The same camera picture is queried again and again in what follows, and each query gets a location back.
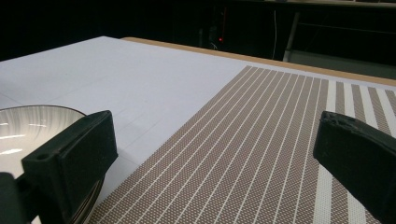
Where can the wooden table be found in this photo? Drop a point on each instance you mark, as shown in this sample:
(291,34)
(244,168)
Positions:
(249,59)

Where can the brown striped woven placemat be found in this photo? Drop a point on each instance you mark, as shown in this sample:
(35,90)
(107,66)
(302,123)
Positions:
(233,140)

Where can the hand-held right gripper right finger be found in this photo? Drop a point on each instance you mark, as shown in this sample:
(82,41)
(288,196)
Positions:
(358,155)

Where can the black device with red light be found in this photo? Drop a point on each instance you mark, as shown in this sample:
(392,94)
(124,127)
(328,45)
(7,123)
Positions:
(220,39)

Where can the white plate with dark rim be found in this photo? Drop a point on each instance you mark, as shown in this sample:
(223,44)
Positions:
(92,194)
(25,130)

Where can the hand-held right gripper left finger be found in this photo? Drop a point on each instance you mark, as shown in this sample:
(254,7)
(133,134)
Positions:
(77,149)

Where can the white frame desk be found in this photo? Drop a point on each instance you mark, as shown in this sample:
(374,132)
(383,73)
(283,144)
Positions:
(291,37)

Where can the white board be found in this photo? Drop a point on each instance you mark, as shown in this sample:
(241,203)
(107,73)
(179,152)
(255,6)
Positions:
(124,77)

